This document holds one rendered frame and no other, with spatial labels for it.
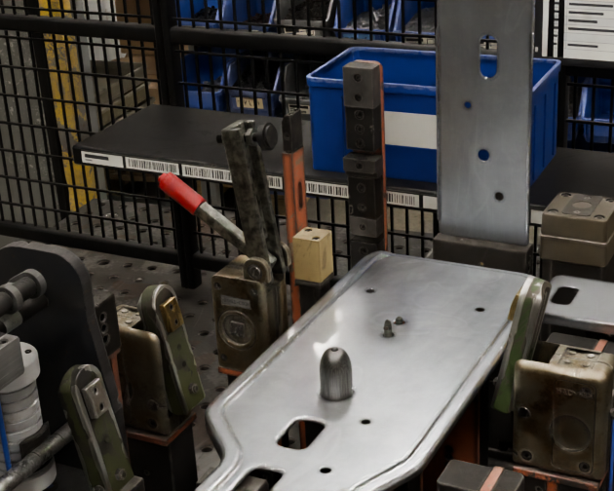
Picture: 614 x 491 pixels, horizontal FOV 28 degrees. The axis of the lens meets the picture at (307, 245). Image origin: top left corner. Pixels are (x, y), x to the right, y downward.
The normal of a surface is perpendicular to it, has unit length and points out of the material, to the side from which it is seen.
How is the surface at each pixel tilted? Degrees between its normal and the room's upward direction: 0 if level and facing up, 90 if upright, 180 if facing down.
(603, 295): 0
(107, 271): 0
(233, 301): 90
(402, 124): 90
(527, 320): 90
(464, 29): 90
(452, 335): 0
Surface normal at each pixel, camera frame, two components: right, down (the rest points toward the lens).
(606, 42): -0.45, 0.38
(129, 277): -0.05, -0.91
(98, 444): 0.86, -0.05
